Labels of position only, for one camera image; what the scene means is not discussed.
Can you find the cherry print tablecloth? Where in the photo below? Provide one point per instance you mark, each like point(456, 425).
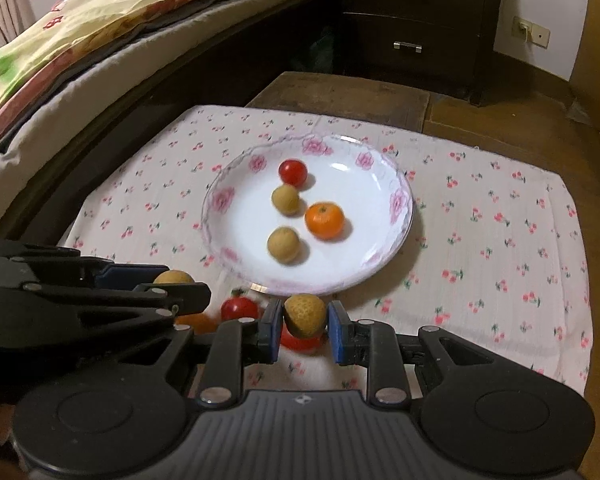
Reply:
point(480, 260)

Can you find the dark green cloth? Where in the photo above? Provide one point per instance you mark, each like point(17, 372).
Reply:
point(322, 46)

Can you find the dark wooden nightstand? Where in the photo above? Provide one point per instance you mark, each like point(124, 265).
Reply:
point(485, 60)

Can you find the bed with colourful quilt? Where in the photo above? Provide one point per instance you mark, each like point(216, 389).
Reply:
point(155, 110)

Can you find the dark wooden stool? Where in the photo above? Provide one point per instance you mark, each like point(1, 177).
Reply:
point(340, 100)

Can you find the small round red tomato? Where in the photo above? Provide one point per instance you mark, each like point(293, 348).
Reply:
point(293, 172)

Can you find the colourful floral quilt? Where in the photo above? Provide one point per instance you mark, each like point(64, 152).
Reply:
point(105, 25)

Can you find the oblong red tomato with stem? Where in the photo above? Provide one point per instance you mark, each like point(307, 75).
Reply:
point(237, 309)

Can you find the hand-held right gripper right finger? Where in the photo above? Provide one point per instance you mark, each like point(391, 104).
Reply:
point(336, 334)

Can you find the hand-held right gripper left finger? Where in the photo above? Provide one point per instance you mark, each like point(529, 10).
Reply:
point(269, 332)

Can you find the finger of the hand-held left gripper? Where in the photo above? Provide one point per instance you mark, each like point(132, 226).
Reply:
point(120, 275)
point(190, 297)

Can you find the white floral rim plate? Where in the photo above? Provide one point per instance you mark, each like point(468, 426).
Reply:
point(365, 220)

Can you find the orange mandarin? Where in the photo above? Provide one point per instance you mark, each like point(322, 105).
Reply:
point(324, 220)
point(200, 323)

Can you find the white wall outlet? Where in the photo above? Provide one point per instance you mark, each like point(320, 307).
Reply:
point(535, 32)

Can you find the beige mattress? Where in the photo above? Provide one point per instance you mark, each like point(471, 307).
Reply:
point(80, 105)

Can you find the tan longan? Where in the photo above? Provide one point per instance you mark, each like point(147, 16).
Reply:
point(286, 199)
point(305, 315)
point(175, 277)
point(283, 244)

